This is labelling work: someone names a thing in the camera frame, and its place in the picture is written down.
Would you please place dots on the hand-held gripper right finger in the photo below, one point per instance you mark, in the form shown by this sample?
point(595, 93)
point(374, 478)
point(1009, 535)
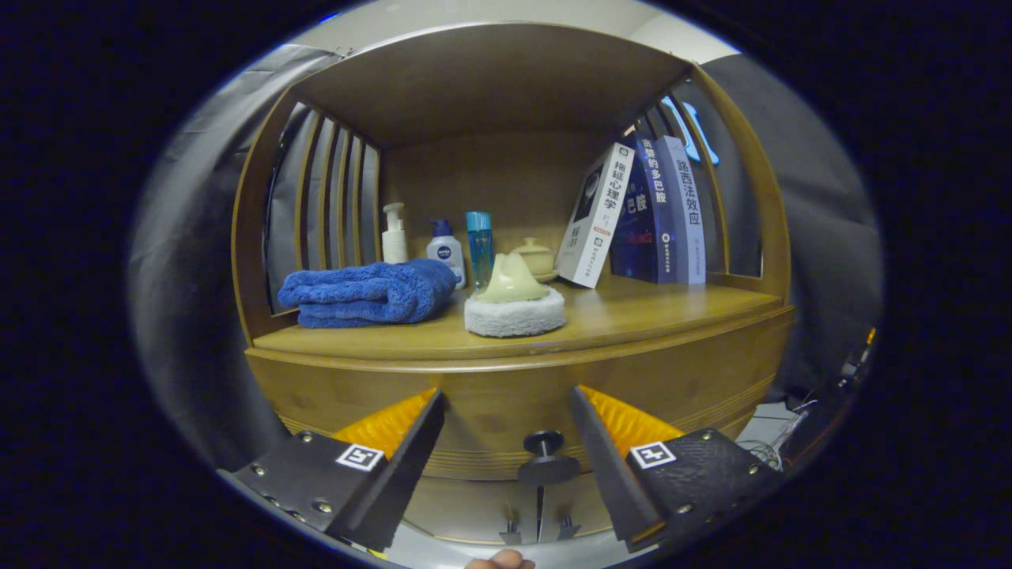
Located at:
point(609, 466)

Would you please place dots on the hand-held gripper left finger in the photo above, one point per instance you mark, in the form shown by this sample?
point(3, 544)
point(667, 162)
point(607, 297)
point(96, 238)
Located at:
point(407, 466)

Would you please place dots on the black drawer knob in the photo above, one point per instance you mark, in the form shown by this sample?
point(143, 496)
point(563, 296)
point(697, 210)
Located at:
point(548, 470)

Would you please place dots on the wooden drawer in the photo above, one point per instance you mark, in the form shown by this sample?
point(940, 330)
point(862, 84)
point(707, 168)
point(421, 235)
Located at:
point(506, 395)

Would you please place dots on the wooden cabinet door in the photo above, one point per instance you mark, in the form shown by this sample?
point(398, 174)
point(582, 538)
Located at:
point(573, 510)
point(466, 506)

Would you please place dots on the wooden countertop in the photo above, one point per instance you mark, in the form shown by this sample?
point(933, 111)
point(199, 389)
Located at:
point(632, 308)

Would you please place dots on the wooden cabinet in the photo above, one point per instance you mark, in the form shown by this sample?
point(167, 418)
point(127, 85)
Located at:
point(490, 79)

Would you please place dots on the folded blue towel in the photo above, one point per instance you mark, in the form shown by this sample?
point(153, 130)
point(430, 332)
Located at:
point(364, 292)

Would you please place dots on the white bottle blue cap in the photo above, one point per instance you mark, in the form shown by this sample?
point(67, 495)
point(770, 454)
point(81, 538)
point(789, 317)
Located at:
point(445, 251)

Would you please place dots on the beige lidded teacup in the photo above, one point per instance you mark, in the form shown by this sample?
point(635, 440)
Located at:
point(539, 257)

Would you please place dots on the white pump bottle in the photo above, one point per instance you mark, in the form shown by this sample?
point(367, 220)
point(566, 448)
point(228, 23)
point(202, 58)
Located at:
point(394, 245)

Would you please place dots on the clear blue bottle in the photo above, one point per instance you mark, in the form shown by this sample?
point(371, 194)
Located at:
point(479, 245)

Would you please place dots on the white book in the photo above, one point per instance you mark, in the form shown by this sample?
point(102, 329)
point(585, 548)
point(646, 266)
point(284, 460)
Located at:
point(597, 229)

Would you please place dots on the dark blue book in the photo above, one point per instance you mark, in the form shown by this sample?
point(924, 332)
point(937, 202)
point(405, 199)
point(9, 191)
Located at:
point(644, 229)

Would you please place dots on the pale lavender book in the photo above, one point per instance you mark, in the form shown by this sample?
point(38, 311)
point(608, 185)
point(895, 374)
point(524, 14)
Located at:
point(690, 221)

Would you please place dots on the orange black device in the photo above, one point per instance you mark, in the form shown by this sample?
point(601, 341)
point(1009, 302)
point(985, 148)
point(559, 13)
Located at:
point(858, 367)

